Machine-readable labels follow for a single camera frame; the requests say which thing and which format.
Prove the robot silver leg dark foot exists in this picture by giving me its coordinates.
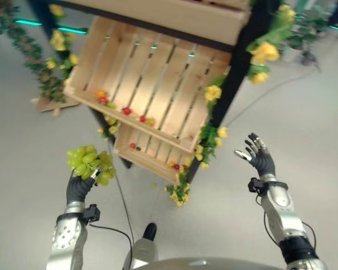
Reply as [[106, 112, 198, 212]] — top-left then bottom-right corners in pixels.
[[123, 222, 159, 270]]

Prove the green ivy garland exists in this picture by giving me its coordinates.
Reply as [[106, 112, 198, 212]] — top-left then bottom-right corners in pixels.
[[0, 0, 67, 104]]

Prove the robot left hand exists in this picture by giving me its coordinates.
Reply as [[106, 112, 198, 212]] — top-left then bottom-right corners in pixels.
[[66, 168, 100, 204]]

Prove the yellow flower green leaf garland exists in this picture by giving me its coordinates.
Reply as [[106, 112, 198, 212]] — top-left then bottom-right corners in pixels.
[[164, 2, 297, 208], [44, 3, 121, 139]]

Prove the green grape bunch large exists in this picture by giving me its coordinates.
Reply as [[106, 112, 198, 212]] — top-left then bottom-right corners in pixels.
[[66, 145, 117, 187]]

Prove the green light strip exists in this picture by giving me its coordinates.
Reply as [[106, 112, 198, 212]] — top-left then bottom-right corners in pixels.
[[13, 18, 88, 33]]

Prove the large slatted wooden crate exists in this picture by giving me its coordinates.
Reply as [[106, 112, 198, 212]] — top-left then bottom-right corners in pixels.
[[63, 16, 232, 154]]

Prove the small slatted wooden crate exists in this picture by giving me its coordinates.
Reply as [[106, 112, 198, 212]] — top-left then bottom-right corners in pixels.
[[112, 123, 195, 186]]

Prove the green potted plant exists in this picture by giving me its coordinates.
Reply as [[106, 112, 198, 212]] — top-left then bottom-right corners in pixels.
[[286, 15, 329, 67]]

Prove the thin grey floor cable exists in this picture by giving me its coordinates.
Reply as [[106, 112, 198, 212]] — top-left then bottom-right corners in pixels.
[[224, 71, 313, 129]]

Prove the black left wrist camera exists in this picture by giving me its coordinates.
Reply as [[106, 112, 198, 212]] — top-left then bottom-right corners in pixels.
[[82, 204, 101, 225]]

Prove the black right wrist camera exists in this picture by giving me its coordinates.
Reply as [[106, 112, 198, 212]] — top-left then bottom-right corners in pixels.
[[248, 177, 261, 194]]

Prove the black metal shelf frame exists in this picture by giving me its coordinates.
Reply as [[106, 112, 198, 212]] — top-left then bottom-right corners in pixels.
[[28, 0, 282, 186]]

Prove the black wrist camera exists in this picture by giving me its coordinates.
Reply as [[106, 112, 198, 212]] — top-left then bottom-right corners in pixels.
[[82, 204, 101, 225], [248, 177, 261, 194]]

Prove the wooden pallet piece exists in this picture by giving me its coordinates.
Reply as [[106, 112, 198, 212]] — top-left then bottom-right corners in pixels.
[[30, 96, 81, 117]]

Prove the robot silver torso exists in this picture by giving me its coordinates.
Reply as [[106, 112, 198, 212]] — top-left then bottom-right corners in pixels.
[[135, 256, 288, 270]]

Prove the wooden crate with plain side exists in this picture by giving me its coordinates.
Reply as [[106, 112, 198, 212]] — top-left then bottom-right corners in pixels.
[[52, 0, 252, 46]]

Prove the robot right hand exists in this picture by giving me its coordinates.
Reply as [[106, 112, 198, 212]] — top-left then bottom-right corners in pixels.
[[234, 132, 277, 178]]

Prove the thin dark hanging cable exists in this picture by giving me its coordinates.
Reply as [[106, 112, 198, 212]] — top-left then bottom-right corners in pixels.
[[108, 137, 135, 244]]

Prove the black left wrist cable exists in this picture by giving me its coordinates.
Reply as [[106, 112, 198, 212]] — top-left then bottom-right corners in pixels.
[[89, 223, 134, 255]]

